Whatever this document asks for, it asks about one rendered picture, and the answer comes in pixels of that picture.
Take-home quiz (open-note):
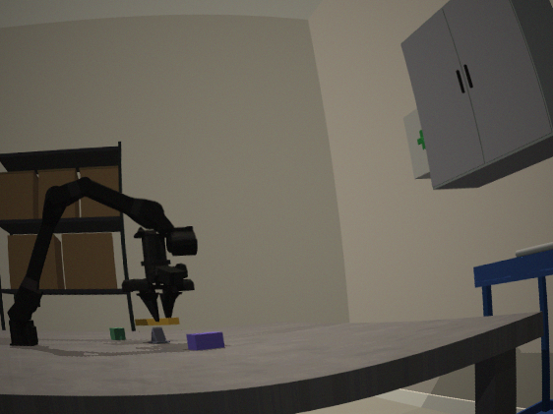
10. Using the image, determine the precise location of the purple rectangular block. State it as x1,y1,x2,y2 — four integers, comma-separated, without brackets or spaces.
186,331,224,351

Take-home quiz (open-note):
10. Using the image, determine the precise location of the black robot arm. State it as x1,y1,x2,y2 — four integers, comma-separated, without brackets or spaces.
8,176,198,346

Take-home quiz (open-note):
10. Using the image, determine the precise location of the small green block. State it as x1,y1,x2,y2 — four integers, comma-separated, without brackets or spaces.
110,327,126,340

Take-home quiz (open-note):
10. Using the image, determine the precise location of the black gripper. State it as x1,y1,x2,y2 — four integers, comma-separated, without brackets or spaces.
122,255,195,322

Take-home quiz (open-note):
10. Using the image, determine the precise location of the yellow bar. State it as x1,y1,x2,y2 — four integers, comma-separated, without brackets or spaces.
135,317,179,325

